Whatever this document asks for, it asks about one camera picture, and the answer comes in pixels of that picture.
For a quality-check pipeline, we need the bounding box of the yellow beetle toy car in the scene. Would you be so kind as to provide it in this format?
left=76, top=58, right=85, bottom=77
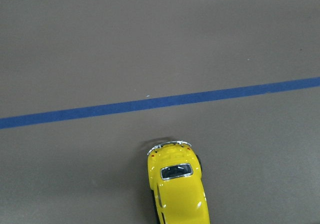
left=147, top=141, right=210, bottom=224

